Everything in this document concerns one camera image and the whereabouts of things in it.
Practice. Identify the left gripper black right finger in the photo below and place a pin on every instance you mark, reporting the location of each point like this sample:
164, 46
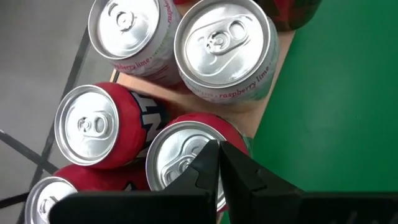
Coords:
280, 208

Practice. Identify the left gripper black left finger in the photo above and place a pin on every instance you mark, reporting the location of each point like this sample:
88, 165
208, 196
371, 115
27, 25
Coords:
140, 208

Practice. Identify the red Fanta strawberry can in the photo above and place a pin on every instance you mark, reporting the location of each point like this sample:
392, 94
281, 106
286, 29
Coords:
174, 149
93, 179
87, 124

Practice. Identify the white pink soda can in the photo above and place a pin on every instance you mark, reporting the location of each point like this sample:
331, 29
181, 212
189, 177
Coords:
133, 28
225, 46

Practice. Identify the red Star Wars Coca-Cola can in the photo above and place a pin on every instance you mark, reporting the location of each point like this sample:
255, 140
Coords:
289, 12

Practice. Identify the light wooden shelf board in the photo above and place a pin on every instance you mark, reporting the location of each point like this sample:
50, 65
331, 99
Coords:
248, 118

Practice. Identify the green table mat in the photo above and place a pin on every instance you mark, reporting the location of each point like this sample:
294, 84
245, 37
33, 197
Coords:
326, 109

